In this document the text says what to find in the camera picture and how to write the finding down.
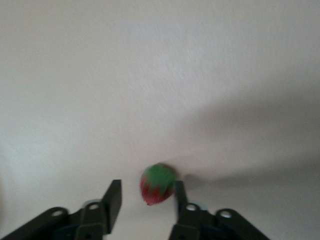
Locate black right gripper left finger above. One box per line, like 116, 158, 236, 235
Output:
0, 179, 123, 240

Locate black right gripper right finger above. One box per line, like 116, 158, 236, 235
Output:
167, 180, 272, 240

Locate red toy strawberry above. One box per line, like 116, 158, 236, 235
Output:
139, 162, 177, 207

